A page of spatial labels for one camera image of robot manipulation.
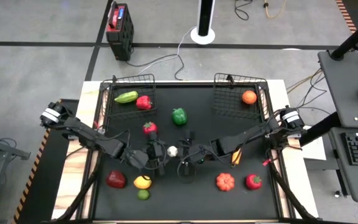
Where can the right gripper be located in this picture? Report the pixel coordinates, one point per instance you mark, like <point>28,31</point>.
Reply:
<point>194,152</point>

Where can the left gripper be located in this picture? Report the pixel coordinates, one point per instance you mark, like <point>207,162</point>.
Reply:
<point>155,154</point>

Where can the white garlic bulb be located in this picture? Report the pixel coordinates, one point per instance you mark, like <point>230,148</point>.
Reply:
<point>172,151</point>

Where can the yellow lemon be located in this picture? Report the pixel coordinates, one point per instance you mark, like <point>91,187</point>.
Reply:
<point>141,183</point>

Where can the green bell pepper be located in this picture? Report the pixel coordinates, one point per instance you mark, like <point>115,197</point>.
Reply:
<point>179,116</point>

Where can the green lime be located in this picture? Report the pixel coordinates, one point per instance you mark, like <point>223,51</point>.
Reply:
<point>143,194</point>

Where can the dark red bell pepper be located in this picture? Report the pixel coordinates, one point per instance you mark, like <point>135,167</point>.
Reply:
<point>116,179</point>

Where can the bright red bell pepper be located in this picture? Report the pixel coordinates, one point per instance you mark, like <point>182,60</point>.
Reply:
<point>144,102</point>

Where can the green cucumber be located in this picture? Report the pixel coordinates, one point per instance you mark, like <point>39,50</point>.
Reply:
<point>126,97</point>

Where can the red strawberry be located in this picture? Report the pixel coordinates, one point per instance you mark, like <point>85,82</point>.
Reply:
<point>253,182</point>

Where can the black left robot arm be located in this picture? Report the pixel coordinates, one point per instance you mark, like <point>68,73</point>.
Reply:
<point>85,135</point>

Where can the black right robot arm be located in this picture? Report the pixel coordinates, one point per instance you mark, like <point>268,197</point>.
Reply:
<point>244,137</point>

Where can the black table mat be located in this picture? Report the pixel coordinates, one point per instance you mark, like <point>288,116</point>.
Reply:
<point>182,199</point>

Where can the orange pumpkin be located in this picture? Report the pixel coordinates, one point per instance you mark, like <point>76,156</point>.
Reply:
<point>225,182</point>

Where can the small red tag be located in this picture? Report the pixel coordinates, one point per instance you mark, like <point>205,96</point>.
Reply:
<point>265,161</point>

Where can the orange fruit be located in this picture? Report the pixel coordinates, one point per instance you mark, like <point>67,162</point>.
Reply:
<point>249,97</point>

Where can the black floor mat striped edge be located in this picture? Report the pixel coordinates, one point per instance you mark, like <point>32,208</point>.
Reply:
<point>42,174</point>

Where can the red and black power box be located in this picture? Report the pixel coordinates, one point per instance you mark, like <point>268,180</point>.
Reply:
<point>120,34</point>

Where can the white paper sheet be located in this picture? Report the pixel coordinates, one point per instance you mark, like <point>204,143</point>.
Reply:
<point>315,152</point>

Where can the black cart base beam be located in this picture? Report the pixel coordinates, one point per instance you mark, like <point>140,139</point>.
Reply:
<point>320,129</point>

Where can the black white pole with base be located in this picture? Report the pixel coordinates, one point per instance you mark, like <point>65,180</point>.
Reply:
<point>203,18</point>

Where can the cart caster wheel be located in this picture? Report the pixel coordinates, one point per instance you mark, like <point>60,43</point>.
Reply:
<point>338,193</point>

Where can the grey computer cart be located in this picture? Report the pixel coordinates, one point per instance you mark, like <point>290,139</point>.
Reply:
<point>340,81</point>

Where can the black monitor pole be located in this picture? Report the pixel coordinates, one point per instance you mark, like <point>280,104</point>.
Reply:
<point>353,39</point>

